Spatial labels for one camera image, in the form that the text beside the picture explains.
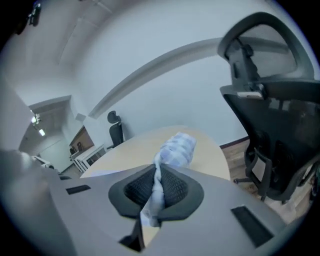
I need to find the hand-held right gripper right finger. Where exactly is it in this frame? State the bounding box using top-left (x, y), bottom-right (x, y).
top-left (147, 163), bottom-right (288, 256)

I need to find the black mesh office chair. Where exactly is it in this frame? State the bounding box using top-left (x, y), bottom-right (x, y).
top-left (217, 11), bottom-right (320, 205)

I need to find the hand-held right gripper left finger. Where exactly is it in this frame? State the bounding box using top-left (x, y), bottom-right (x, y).
top-left (47, 163), bottom-right (157, 256)

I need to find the white desk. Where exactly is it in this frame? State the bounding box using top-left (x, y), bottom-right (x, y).
top-left (70, 143), bottom-right (106, 173)

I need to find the black camera device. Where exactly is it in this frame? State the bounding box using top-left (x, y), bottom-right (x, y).
top-left (27, 2), bottom-right (42, 26)

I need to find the blue checkered cloth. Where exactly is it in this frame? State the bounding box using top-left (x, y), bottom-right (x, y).
top-left (139, 131), bottom-right (198, 228)

